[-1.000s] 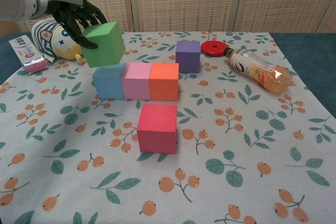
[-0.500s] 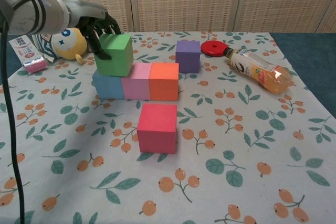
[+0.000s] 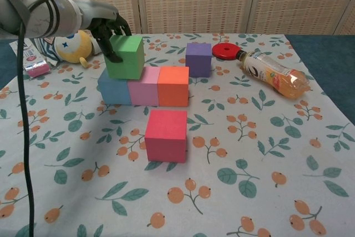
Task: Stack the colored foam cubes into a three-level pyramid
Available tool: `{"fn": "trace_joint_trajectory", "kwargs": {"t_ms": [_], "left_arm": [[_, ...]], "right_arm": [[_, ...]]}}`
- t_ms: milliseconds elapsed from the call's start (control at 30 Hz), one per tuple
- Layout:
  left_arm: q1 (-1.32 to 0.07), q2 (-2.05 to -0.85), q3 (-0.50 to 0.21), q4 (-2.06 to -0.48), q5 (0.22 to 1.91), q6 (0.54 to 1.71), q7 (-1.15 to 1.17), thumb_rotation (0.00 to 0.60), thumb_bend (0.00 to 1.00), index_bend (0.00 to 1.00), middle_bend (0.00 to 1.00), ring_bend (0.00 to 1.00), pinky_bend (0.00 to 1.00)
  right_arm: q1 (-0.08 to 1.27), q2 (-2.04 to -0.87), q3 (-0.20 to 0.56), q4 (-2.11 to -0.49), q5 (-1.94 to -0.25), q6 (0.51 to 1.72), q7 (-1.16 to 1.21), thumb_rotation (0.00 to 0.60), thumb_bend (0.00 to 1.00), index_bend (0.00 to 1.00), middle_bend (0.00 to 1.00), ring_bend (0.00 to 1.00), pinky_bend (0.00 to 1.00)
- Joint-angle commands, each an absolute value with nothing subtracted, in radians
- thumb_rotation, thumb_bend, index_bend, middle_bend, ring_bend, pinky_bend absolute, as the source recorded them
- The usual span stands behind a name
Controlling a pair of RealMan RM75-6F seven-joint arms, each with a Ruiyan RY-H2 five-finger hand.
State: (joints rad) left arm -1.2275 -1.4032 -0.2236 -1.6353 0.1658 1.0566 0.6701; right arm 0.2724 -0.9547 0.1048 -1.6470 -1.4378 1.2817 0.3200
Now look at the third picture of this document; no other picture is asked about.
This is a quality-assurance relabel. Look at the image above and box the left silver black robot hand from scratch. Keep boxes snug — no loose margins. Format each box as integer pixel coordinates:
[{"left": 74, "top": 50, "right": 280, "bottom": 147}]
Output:
[{"left": 73, "top": 0, "right": 131, "bottom": 64}]

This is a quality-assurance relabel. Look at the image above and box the green foam cube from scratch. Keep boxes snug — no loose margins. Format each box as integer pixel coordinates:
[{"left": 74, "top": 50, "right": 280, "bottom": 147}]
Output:
[{"left": 104, "top": 35, "right": 145, "bottom": 80}]

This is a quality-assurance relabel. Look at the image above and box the blue foam cube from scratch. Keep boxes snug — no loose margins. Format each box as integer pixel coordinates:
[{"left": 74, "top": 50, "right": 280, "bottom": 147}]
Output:
[{"left": 98, "top": 69, "right": 131, "bottom": 105}]

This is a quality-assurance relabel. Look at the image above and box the orange foam cube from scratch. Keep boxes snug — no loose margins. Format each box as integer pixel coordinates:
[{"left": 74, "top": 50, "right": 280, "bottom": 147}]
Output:
[{"left": 157, "top": 66, "right": 190, "bottom": 108}]

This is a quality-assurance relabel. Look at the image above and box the purple foam cube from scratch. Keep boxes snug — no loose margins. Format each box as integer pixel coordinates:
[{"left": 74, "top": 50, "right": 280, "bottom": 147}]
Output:
[{"left": 185, "top": 42, "right": 213, "bottom": 78}]

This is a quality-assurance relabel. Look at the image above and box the small white plastic bottle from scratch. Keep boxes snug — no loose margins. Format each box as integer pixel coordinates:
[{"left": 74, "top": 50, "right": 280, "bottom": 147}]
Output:
[{"left": 90, "top": 37, "right": 105, "bottom": 56}]

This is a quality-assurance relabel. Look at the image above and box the yellow striped plush toy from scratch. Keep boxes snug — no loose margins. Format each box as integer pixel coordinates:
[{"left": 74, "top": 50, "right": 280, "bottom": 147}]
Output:
[{"left": 35, "top": 28, "right": 93, "bottom": 68}]

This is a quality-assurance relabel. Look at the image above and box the white pink toothpaste box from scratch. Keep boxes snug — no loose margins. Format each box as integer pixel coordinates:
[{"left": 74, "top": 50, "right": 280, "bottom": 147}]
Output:
[{"left": 9, "top": 38, "right": 52, "bottom": 78}]

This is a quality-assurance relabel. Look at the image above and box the pink foam cube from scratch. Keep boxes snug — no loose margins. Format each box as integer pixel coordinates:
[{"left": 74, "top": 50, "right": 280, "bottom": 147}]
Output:
[{"left": 127, "top": 66, "right": 161, "bottom": 107}]

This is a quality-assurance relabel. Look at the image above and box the red round disc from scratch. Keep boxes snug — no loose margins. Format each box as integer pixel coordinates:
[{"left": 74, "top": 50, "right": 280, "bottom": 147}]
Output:
[{"left": 212, "top": 43, "right": 241, "bottom": 60}]

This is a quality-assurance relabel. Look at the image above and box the red foam cube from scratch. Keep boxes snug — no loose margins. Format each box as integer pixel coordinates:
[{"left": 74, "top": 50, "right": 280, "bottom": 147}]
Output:
[{"left": 144, "top": 110, "right": 188, "bottom": 163}]

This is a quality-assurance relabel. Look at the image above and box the orange drink plastic bottle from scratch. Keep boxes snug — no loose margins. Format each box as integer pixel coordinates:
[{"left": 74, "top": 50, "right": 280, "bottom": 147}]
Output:
[{"left": 237, "top": 49, "right": 311, "bottom": 100}]

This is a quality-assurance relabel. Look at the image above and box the floral fruit print tablecloth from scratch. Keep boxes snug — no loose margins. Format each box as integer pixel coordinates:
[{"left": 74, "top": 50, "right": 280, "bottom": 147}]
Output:
[{"left": 0, "top": 33, "right": 355, "bottom": 237}]

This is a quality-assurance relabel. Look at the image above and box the teal table cover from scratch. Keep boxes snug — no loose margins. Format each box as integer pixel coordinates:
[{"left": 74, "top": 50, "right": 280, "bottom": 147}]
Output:
[{"left": 0, "top": 33, "right": 355, "bottom": 127}]

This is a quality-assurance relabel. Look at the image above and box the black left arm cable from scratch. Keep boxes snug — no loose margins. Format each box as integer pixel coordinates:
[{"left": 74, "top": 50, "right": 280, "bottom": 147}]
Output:
[{"left": 16, "top": 0, "right": 75, "bottom": 237}]

